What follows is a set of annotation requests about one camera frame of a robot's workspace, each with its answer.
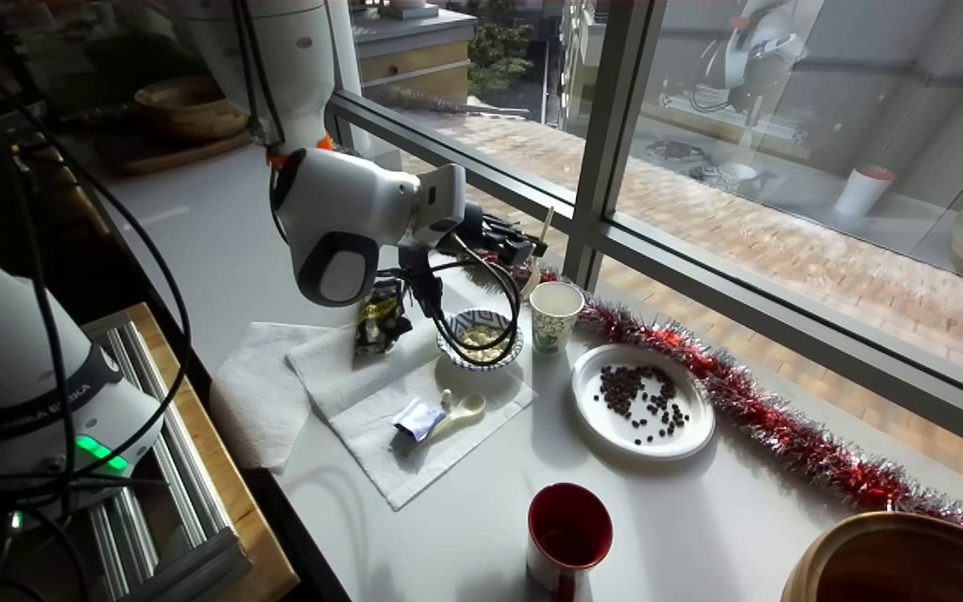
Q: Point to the red silver tinsel garland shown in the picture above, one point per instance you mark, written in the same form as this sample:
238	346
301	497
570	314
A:
774	427

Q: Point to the white paper towel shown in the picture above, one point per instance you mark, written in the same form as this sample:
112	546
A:
254	394
361	394

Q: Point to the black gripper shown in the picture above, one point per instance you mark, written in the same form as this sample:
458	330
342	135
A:
502	242

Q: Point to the cream plastic spoon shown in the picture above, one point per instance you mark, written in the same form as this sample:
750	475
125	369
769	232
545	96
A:
455	411

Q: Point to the black popcorn snack bag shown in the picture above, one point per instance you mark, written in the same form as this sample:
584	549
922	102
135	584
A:
381	314

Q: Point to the red white mug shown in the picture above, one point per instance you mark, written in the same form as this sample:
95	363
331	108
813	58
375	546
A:
570	531

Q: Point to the white paper towel upper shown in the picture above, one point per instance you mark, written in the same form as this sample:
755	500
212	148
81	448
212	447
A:
361	394

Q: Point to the large wooden bowl near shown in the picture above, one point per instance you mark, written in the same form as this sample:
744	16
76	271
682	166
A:
880	555

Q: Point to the wooden board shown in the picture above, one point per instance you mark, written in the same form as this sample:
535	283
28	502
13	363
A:
269	570

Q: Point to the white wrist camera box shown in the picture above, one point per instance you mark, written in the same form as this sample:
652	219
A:
441	205

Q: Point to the grey aluminium rail frame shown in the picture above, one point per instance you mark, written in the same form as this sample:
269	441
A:
164	536

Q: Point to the cream plastic fork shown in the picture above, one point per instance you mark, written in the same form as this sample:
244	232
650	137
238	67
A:
539	250

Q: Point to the white paper towel lower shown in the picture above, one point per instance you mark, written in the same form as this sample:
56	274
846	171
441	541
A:
254	394

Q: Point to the white paper cup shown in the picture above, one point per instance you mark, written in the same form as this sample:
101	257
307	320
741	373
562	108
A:
556	308

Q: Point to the white plate with beans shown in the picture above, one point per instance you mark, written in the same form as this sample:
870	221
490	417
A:
641	401

